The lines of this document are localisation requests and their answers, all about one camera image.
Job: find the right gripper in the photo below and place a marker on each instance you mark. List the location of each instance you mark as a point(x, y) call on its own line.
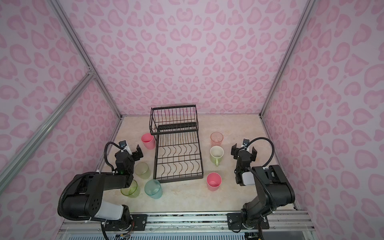
point(244, 152)

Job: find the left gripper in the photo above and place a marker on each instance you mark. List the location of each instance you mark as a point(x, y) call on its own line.
point(132, 154)

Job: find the pale green textured cup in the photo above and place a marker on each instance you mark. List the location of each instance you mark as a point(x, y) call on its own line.
point(142, 170)

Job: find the bright green plastic cup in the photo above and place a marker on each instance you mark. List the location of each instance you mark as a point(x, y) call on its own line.
point(133, 191)

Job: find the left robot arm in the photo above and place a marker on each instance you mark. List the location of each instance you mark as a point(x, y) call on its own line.
point(82, 198)

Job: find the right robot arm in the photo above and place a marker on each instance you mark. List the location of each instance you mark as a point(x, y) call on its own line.
point(272, 186)

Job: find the pale green mug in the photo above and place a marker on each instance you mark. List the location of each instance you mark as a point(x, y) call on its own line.
point(216, 155)

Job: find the clear pink plastic cup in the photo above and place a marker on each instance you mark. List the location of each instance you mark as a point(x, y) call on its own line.
point(216, 139)

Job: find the teal plastic cup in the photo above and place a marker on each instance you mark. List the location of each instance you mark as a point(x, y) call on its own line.
point(154, 189)

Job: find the pink cup front right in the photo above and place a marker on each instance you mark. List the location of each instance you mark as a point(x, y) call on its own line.
point(214, 181)

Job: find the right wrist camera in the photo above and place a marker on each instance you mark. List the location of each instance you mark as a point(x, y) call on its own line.
point(245, 143)

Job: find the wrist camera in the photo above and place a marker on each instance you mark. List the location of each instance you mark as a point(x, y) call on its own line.
point(245, 143)
point(125, 147)

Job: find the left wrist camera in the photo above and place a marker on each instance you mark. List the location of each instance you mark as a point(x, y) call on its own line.
point(125, 147)

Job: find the black wire dish rack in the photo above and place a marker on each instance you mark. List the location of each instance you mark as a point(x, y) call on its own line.
point(178, 155)

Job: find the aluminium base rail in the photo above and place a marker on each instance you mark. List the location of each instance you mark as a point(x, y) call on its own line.
point(281, 225)

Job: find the aluminium frame diagonal bar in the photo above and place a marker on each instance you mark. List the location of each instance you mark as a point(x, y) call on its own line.
point(19, 160)

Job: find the aluminium frame post right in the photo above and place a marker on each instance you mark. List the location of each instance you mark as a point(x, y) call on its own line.
point(309, 8)

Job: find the aluminium frame post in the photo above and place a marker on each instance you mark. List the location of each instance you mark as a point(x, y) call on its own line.
point(309, 8)
point(79, 46)

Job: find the aluminium frame post left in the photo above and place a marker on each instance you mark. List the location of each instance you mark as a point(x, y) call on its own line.
point(79, 46)

